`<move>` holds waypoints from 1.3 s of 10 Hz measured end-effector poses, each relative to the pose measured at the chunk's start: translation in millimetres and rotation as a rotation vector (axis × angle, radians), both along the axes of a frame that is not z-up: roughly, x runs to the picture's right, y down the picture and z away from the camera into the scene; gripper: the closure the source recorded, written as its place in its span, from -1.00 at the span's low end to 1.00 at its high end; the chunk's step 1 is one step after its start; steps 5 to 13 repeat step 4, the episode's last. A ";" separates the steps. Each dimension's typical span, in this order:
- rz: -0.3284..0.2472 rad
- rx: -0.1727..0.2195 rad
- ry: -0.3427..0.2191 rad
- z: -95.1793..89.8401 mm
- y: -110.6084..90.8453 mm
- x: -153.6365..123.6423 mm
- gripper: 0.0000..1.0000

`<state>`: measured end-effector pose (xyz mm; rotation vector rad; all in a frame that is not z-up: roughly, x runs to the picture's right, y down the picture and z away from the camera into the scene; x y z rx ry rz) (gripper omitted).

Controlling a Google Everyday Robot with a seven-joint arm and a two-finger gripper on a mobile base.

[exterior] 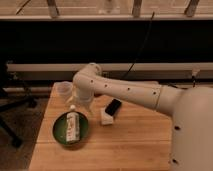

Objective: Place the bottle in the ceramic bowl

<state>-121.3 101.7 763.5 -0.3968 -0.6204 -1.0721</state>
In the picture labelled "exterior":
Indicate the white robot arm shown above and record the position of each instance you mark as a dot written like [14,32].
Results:
[191,111]

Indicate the green ceramic bowl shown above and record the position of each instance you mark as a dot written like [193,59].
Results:
[60,127]

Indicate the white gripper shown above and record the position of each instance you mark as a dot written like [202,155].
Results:
[81,98]

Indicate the black rectangular device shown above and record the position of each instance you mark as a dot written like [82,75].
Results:
[112,107]

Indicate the white rectangular block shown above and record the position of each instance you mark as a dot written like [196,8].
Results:
[106,119]

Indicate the clear plastic cup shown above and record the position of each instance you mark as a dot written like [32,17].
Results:
[64,90]

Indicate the white bottle with green label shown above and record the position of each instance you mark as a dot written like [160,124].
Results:
[72,132]

